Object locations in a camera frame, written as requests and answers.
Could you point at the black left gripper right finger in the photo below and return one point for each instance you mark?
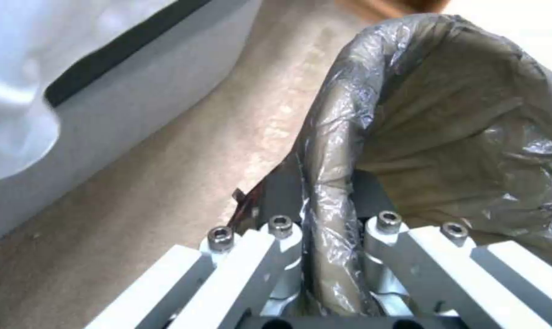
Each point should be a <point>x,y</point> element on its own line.
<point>445,267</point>

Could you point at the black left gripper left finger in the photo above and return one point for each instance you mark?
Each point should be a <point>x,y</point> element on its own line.
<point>239,267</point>

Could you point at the grey translucent trash bag liner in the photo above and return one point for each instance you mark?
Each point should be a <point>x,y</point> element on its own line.
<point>440,120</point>

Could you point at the brown wooden furniture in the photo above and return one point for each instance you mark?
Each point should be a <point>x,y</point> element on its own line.
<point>390,6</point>

